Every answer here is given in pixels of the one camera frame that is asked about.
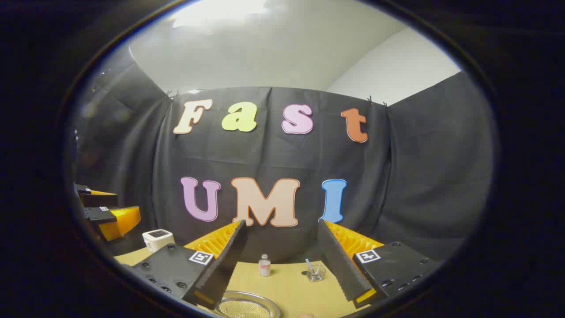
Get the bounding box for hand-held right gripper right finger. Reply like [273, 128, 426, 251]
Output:
[317, 220, 441, 309]

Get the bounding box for pile of yellow soybeans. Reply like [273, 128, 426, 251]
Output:
[219, 298, 272, 318]

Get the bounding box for black backdrop cloth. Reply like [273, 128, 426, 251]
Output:
[73, 46, 495, 265]

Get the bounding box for steel pot with black handle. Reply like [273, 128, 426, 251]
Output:
[212, 290, 281, 318]

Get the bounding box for metal wire basket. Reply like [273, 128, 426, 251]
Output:
[307, 264, 327, 283]

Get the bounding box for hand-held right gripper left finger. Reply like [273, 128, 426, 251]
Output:
[132, 220, 248, 310]

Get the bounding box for white toaster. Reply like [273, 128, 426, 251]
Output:
[142, 229, 175, 254]

